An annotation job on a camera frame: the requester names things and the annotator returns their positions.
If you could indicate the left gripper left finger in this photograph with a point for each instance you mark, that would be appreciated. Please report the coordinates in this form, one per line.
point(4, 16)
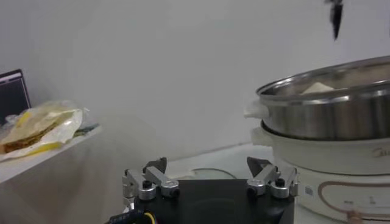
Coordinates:
point(153, 178)

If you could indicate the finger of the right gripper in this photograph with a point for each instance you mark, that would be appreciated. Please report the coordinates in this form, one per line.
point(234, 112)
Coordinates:
point(335, 18)

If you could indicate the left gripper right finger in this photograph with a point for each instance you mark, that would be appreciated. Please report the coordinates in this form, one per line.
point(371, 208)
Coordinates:
point(265, 179)

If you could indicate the round glass lid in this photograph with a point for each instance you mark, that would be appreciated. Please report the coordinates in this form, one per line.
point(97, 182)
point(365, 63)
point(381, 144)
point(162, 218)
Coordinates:
point(213, 175)

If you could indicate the white steamed baozi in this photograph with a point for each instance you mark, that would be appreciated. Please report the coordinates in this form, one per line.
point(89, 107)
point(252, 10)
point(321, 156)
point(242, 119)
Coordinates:
point(317, 89)

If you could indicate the stainless steel steamer pot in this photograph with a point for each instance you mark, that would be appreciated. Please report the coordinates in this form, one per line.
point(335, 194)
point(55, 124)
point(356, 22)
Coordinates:
point(329, 118)

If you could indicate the plastic bag with food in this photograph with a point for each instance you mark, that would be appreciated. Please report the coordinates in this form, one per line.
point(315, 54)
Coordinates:
point(39, 128)

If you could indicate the white side table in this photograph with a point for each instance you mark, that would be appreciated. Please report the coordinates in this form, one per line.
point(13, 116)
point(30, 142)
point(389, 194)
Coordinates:
point(18, 170)

